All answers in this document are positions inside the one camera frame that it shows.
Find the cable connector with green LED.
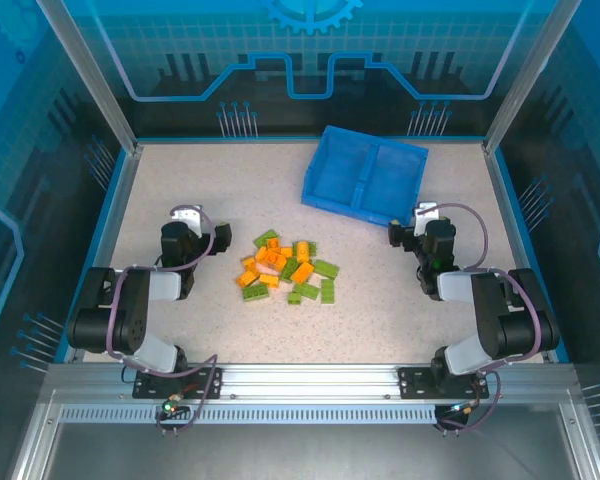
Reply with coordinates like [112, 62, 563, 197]
[160, 394, 192, 420]

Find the slotted aluminium cable duct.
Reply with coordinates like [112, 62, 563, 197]
[58, 405, 449, 425]

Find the aluminium mounting rail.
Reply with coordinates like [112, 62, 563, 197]
[44, 363, 579, 407]

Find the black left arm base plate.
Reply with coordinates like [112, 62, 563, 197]
[132, 367, 225, 400]

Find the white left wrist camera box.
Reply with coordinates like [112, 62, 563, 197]
[171, 204, 205, 240]

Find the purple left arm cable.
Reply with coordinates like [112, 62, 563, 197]
[104, 203, 220, 437]

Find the blue two-compartment plastic bin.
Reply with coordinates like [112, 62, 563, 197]
[299, 124, 430, 227]

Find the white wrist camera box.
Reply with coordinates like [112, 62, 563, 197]
[171, 204, 205, 240]
[412, 201, 439, 237]

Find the cable connector with orange plug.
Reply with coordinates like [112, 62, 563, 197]
[447, 399, 482, 419]

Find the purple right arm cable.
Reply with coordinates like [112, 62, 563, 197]
[417, 202, 542, 437]

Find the aluminium frame post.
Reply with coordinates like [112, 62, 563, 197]
[481, 0, 585, 156]
[36, 0, 145, 156]

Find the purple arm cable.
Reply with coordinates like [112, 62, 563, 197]
[417, 202, 542, 437]
[104, 203, 220, 437]

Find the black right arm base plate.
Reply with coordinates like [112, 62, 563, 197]
[397, 366, 491, 400]

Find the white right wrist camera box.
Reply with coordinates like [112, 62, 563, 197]
[412, 201, 439, 237]

